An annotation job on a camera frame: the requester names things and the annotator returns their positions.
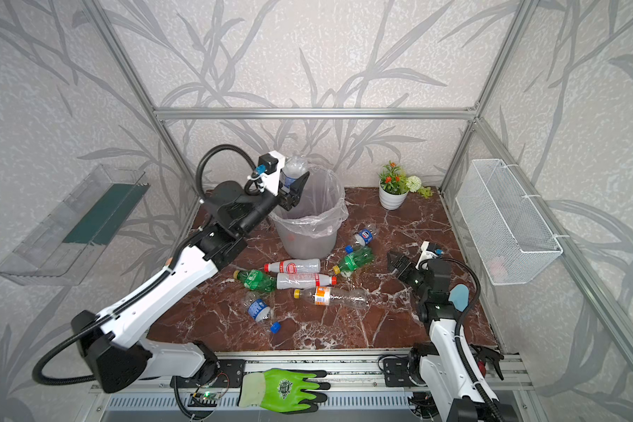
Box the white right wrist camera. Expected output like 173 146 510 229
416 241 443 269

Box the green work glove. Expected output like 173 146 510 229
237 369 331 414

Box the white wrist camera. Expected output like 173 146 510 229
416 241 443 269
248 151 286 196

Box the green bottle yellow cap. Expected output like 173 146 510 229
332 246 376 278
233 270 277 294

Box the small pepsi bottle blue label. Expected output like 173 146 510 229
346 224 378 253

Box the clear acrylic wall shelf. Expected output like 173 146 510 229
0 165 149 287

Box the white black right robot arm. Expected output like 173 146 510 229
387 251 519 421

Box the clear plastic bin liner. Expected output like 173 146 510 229
270 165 349 238

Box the white wire mesh basket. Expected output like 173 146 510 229
456 158 563 286

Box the grey mesh waste bin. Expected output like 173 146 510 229
270 164 346 260

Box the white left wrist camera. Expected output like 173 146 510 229
248 151 286 196

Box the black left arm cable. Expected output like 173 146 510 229
31 143 260 386

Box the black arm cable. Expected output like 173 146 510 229
31 143 260 386
419 256 502 422

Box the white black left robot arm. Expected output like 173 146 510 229
72 174 309 393

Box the potted plant white pot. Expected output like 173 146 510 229
379 161 434 210

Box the clear bottle blue label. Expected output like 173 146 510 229
243 291 281 334
281 156 309 189

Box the clear bottle orange label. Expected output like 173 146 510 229
293 287 369 309

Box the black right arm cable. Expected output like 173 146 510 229
419 256 502 422

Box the white bottle red label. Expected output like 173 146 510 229
276 273 338 290

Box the white bottle red cap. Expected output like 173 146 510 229
264 258 321 274

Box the green circuit board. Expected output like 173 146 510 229
187 390 227 409

